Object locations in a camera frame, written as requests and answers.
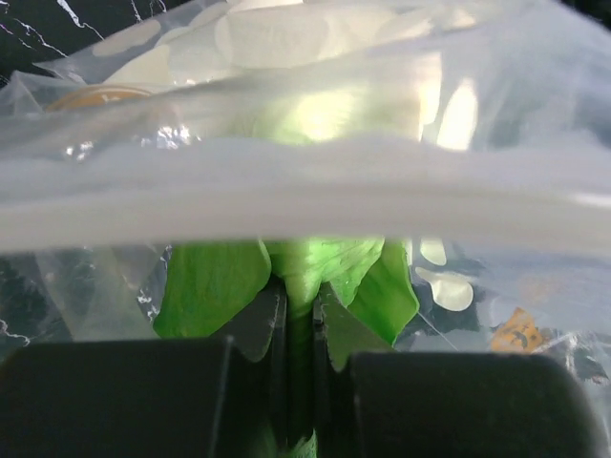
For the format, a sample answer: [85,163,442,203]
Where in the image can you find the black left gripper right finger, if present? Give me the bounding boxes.
[313,285,609,457]

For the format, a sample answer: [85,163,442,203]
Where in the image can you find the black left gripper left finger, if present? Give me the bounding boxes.
[1,281,286,457]

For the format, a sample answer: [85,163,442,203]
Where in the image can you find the green fake lettuce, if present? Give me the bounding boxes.
[152,85,421,458]

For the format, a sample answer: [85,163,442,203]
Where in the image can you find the clear zip top bag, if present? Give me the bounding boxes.
[1,1,610,385]

